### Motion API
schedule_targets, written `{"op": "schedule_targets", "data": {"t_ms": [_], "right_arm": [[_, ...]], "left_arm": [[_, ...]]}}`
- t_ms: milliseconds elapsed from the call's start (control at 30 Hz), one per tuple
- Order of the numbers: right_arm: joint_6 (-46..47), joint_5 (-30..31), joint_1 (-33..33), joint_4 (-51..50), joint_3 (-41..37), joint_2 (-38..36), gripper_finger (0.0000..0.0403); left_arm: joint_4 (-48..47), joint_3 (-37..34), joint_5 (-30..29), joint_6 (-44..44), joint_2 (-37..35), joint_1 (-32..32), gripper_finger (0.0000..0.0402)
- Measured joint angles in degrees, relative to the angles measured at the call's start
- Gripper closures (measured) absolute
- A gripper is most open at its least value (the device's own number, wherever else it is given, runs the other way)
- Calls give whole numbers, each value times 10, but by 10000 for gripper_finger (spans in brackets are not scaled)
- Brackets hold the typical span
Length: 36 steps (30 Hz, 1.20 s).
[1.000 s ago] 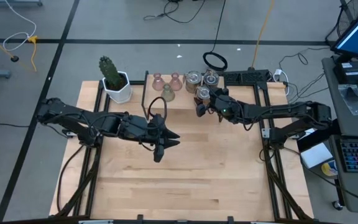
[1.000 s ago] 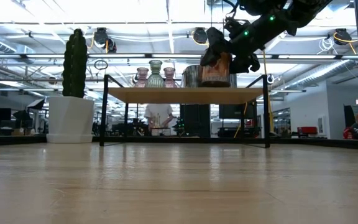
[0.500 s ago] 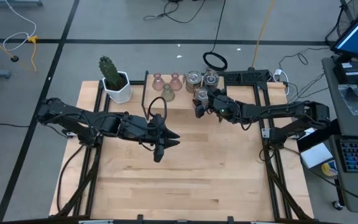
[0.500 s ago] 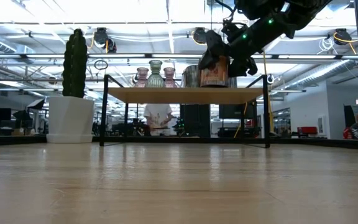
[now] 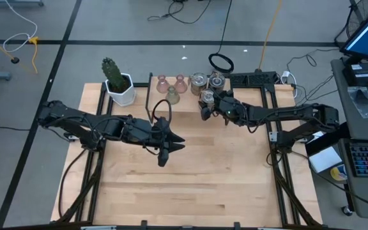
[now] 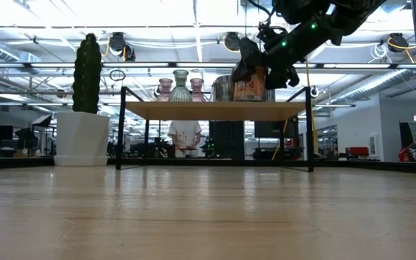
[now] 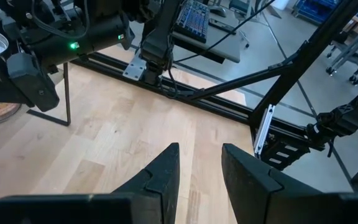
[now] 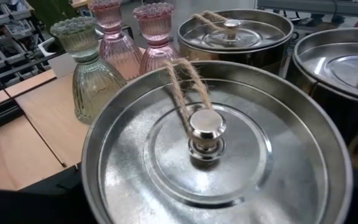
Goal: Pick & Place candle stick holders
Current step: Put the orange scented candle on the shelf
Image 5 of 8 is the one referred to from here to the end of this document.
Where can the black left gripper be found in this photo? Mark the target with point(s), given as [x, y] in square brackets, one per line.
[152, 135]

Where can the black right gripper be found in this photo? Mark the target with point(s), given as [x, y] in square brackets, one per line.
[232, 110]

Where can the plain silver candle tin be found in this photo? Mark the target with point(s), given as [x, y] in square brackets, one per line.
[198, 81]
[207, 96]

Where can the orange-labelled scented candle tin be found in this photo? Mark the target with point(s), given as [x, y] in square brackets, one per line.
[217, 82]

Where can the pink ribbed glass candlestick holder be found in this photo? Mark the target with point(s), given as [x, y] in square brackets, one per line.
[180, 86]
[162, 86]

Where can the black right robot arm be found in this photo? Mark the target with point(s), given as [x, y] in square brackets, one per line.
[292, 115]

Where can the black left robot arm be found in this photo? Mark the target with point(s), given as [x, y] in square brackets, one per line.
[85, 123]

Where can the white plant pot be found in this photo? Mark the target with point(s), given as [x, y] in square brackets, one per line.
[123, 97]

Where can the white box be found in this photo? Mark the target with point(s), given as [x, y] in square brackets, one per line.
[326, 159]

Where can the round yellow blue item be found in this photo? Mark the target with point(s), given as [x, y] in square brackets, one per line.
[339, 173]

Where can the clear plastic bag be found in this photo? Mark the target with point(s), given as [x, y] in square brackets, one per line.
[363, 102]

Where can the small black computer box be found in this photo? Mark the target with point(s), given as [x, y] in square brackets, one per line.
[359, 73]

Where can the black floor fan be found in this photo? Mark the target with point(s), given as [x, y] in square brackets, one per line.
[359, 16]

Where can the black aluminium table frame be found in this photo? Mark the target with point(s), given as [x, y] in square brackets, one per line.
[257, 80]

